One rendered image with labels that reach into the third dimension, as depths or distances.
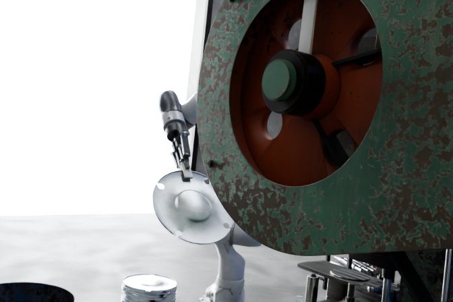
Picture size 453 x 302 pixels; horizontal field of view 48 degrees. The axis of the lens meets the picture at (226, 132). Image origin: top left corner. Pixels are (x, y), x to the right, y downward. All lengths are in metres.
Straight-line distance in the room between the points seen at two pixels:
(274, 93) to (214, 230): 0.63
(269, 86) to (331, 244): 0.39
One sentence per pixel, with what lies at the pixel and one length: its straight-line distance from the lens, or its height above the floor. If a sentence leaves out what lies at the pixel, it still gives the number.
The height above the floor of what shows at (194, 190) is 0.99.
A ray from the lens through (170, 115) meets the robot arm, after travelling 1.88.
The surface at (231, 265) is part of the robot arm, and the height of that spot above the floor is 0.65.
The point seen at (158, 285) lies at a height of 0.35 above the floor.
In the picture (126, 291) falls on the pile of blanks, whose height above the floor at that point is 0.32.
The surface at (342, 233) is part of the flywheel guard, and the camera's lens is 1.12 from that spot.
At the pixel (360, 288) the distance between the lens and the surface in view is 1.61.
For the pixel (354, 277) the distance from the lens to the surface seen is 1.69.
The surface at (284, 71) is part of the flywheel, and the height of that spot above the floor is 1.35.
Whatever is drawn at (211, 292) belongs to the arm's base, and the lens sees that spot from 2.25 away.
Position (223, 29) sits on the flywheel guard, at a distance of 1.50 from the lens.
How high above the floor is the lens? 1.19
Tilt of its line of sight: level
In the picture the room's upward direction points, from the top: 6 degrees clockwise
